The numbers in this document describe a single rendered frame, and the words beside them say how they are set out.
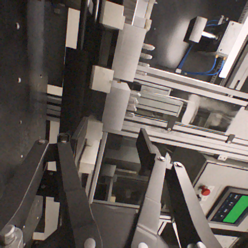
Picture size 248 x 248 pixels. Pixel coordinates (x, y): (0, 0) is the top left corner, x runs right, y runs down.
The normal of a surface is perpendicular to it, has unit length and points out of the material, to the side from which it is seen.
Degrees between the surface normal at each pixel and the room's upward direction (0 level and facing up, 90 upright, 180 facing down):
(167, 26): 90
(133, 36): 90
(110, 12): 90
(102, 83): 90
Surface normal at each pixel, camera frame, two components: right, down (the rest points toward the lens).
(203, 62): 0.04, 0.40
